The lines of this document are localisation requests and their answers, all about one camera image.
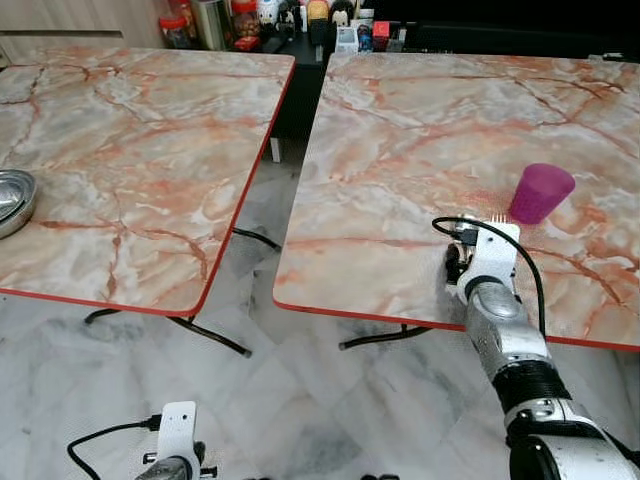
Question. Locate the silver fork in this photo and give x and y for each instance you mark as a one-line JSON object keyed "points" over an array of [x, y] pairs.
{"points": [[490, 218]]}

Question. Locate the purple plastic cup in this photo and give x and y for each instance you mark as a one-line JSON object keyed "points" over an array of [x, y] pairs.
{"points": [[541, 193]]}

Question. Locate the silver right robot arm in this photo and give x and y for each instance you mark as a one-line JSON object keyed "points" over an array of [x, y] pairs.
{"points": [[510, 335]]}

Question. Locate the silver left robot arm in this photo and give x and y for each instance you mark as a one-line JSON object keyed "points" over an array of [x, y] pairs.
{"points": [[165, 471]]}

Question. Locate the small red box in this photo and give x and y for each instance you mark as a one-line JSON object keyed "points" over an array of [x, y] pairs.
{"points": [[381, 32]]}

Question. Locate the small white box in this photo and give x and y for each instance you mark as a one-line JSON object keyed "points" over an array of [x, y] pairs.
{"points": [[346, 40]]}

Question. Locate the yellow capped dark bottle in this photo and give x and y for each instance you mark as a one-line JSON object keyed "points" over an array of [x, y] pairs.
{"points": [[318, 20]]}

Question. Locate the stainless steel bowl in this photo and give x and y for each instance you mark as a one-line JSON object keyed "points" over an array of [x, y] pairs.
{"points": [[14, 203]]}

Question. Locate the stainless steel canister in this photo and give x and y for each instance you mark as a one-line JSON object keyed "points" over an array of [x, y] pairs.
{"points": [[210, 24]]}

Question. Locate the red lidded glass jar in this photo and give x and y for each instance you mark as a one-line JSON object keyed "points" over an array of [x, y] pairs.
{"points": [[173, 32]]}

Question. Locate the light wooden cabinet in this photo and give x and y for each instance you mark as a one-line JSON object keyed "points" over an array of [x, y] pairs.
{"points": [[70, 22]]}

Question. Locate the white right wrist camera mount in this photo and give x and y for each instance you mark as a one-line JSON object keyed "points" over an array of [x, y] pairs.
{"points": [[493, 250]]}

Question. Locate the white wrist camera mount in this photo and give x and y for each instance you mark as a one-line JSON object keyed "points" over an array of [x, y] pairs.
{"points": [[178, 428], [493, 250]]}

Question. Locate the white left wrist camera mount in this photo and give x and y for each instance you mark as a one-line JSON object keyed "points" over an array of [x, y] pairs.
{"points": [[178, 428]]}

